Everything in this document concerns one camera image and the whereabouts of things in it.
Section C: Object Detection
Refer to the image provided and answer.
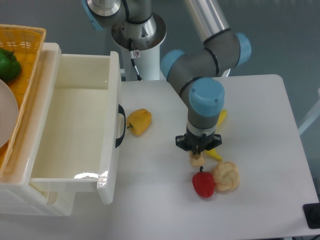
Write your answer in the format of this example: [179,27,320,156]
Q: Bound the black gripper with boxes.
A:
[175,131,222,155]

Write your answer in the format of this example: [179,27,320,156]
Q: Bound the square bread loaf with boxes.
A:
[188,151,206,167]

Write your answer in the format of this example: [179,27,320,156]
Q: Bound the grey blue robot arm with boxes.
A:
[82,0,251,155]

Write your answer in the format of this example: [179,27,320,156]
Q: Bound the round knotted bread roll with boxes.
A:
[210,161,240,192]

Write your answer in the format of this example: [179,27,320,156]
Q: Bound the yellow banana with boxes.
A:
[205,109,228,162]

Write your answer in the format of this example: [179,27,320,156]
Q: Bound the red bell pepper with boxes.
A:
[192,165,215,198]

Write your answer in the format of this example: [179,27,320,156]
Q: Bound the yellow bell pepper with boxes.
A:
[126,108,152,136]

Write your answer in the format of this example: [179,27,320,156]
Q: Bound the white plastic drawer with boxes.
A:
[30,51,126,204]

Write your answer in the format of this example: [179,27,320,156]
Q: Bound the black device at table edge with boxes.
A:
[302,203,320,229]

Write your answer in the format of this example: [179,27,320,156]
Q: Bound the white plastic drawer cabinet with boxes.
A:
[0,43,76,216]

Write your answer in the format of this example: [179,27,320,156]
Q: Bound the white round plate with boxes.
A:
[0,80,19,147]

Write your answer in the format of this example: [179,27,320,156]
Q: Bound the orange woven basket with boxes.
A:
[0,24,46,175]

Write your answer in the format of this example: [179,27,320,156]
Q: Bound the green bell pepper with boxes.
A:
[0,48,22,83]

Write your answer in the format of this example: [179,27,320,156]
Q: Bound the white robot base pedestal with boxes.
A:
[119,41,165,82]

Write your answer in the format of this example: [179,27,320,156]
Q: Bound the black cable on pedestal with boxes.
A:
[127,38,144,82]

